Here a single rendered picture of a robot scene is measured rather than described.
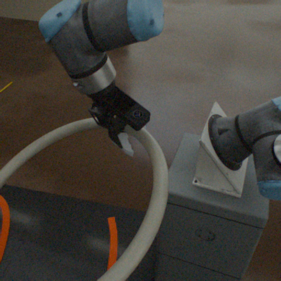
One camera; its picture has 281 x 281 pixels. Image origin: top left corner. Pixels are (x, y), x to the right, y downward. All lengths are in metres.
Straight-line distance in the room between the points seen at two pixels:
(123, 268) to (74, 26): 0.41
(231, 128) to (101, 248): 1.22
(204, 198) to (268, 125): 0.35
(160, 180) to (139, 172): 1.88
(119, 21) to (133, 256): 0.38
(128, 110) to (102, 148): 2.07
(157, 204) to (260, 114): 0.63
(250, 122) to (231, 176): 0.21
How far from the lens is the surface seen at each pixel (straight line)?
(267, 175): 0.96
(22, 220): 2.26
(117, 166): 2.50
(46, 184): 2.46
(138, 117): 0.62
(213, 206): 1.15
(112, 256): 1.96
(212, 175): 1.14
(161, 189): 0.55
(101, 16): 0.54
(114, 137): 0.69
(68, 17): 0.56
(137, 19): 0.52
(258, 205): 1.18
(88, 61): 0.59
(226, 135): 1.10
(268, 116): 1.06
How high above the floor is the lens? 1.70
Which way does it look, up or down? 38 degrees down
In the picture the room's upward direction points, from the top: straight up
